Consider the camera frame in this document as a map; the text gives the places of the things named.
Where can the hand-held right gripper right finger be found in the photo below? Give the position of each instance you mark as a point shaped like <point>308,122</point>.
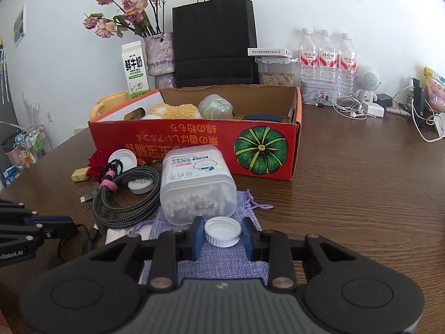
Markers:
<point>248,238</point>

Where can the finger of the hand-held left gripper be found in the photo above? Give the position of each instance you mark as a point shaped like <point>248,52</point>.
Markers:
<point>17,212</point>
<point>55,229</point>

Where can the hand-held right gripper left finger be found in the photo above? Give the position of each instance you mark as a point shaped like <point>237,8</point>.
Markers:
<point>198,238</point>

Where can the white ribbed bottle cap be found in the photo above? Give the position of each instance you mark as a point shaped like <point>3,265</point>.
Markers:
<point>222,233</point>

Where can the clear cotton swab box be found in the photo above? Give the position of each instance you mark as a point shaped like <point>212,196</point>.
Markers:
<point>194,188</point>

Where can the red rose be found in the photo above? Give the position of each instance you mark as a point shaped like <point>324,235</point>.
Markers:
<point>99,160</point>

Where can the wide white lid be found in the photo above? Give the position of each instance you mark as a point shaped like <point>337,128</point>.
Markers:
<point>123,156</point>

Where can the orange cardboard box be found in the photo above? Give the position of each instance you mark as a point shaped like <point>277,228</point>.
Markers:
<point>194,135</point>

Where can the navy zip case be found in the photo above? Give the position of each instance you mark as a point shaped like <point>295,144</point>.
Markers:
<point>260,117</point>

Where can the crumpled white tissue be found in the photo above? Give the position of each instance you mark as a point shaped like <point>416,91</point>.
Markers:
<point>114,236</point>

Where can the white round disc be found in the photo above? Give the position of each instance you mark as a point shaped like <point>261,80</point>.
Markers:
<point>139,185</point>

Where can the lavender sprigs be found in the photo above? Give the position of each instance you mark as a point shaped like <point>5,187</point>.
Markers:
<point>31,111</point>

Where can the yellow fluffy sponge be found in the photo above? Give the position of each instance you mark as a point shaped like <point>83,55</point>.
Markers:
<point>173,111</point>

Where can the iridescent wrapped ball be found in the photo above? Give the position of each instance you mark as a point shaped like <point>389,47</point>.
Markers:
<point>215,108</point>

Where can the yellow mug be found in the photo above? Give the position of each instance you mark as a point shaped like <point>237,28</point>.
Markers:
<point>111,101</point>

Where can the printed tin box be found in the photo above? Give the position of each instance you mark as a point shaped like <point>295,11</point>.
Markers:
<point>320,94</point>

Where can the clear seed container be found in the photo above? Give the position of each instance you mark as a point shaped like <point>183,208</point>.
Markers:
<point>278,76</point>

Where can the white green milk carton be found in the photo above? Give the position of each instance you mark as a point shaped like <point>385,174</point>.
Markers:
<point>135,73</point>

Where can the white power adapter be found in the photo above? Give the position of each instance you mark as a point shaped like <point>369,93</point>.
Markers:
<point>375,109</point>

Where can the purple textured vase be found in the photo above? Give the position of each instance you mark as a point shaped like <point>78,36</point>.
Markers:
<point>159,55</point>

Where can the flat white box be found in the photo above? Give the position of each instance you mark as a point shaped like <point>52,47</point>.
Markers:
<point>269,52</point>

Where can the clear water bottle red label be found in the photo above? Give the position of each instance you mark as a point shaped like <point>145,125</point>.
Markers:
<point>328,59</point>
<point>347,62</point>
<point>309,59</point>

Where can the black power adapter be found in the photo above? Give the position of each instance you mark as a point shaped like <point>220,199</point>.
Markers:
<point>384,100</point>

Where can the black paper bag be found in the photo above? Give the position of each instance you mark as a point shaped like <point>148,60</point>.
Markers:
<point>212,41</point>

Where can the white robot speaker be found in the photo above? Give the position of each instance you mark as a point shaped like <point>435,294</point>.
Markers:
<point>369,76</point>

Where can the black electronic device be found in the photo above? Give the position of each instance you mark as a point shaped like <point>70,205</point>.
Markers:
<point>419,101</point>

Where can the dried pink rose bouquet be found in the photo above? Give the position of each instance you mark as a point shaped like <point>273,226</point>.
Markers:
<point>134,3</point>

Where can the yellow snack bag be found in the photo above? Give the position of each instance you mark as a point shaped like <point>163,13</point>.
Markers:
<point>436,90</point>

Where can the wall vent panel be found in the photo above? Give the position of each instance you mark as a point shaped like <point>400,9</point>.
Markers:
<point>19,24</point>

